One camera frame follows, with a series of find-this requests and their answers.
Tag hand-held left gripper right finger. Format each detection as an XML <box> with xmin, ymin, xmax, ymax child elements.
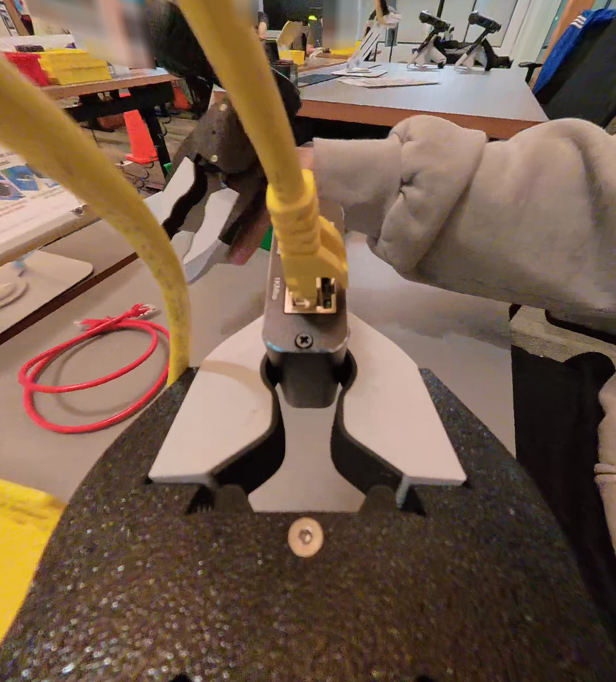
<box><xmin>331</xmin><ymin>313</ymin><xmax>467</xmax><ymax>502</ymax></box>

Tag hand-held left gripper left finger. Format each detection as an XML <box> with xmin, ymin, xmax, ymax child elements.
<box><xmin>148</xmin><ymin>319</ymin><xmax>287</xmax><ymax>493</ymax></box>

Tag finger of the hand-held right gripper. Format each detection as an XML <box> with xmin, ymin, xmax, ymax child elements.
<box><xmin>145</xmin><ymin>157</ymin><xmax>208</xmax><ymax>238</ymax></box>
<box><xmin>182</xmin><ymin>189</ymin><xmax>239</xmax><ymax>283</ymax></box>

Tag yellow ethernet cable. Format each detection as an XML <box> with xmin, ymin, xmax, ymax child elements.
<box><xmin>0</xmin><ymin>0</ymin><xmax>350</xmax><ymax>387</ymax></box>

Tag black ethernet splitter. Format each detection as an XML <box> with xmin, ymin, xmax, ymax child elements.
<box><xmin>261</xmin><ymin>234</ymin><xmax>351</xmax><ymax>410</ymax></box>

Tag red ethernet cable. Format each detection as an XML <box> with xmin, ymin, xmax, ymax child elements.
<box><xmin>18</xmin><ymin>304</ymin><xmax>171</xmax><ymax>433</ymax></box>

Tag person's right forearm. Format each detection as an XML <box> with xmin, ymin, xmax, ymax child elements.
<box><xmin>312</xmin><ymin>114</ymin><xmax>616</xmax><ymax>347</ymax></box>

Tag person's right hand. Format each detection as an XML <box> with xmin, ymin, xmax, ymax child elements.
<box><xmin>230</xmin><ymin>148</ymin><xmax>315</xmax><ymax>265</ymax></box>

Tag orange traffic cone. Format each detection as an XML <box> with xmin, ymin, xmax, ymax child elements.
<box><xmin>123</xmin><ymin>109</ymin><xmax>159</xmax><ymax>163</ymax></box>

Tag grey desk with wooden edge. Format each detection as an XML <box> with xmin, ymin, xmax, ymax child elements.
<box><xmin>42</xmin><ymin>69</ymin><xmax>181</xmax><ymax>129</ymax></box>
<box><xmin>214</xmin><ymin>61</ymin><xmax>549</xmax><ymax>140</ymax></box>

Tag white stand base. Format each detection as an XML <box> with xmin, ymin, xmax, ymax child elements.
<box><xmin>0</xmin><ymin>250</ymin><xmax>94</xmax><ymax>357</ymax></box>

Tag printed instruction sheet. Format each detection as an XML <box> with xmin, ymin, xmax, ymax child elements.
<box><xmin>0</xmin><ymin>128</ymin><xmax>86</xmax><ymax>270</ymax></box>

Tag white papers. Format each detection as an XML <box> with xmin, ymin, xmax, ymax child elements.
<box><xmin>337</xmin><ymin>75</ymin><xmax>441</xmax><ymax>88</ymax></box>

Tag red plastic bin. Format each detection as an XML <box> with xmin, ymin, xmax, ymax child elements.
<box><xmin>4</xmin><ymin>52</ymin><xmax>50</xmax><ymax>87</ymax></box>

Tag blue jacket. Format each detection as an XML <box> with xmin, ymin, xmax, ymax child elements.
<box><xmin>534</xmin><ymin>8</ymin><xmax>616</xmax><ymax>107</ymax></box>

